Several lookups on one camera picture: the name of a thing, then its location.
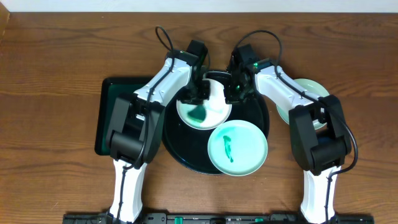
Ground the green sponge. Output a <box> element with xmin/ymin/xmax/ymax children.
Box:
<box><xmin>187</xmin><ymin>105</ymin><xmax>206</xmax><ymax>123</ymax></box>

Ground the white plate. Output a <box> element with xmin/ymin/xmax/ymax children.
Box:
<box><xmin>176</xmin><ymin>78</ymin><xmax>232</xmax><ymax>130</ymax></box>

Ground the mint green plate front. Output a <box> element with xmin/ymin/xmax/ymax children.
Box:
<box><xmin>208</xmin><ymin>120</ymin><xmax>268</xmax><ymax>177</ymax></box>

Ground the mint green plate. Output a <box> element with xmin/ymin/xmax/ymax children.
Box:
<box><xmin>269</xmin><ymin>76</ymin><xmax>329</xmax><ymax>124</ymax></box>
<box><xmin>208</xmin><ymin>120</ymin><xmax>268</xmax><ymax>177</ymax></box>

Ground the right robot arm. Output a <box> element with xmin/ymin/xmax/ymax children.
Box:
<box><xmin>224</xmin><ymin>44</ymin><xmax>351</xmax><ymax>223</ymax></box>

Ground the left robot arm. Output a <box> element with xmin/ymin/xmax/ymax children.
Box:
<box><xmin>106</xmin><ymin>40</ymin><xmax>210</xmax><ymax>223</ymax></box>

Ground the black rectangular tray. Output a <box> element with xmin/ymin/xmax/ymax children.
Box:
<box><xmin>95</xmin><ymin>77</ymin><xmax>151</xmax><ymax>156</ymax></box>

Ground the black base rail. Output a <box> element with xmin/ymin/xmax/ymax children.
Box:
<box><xmin>62</xmin><ymin>213</ymin><xmax>375</xmax><ymax>224</ymax></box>

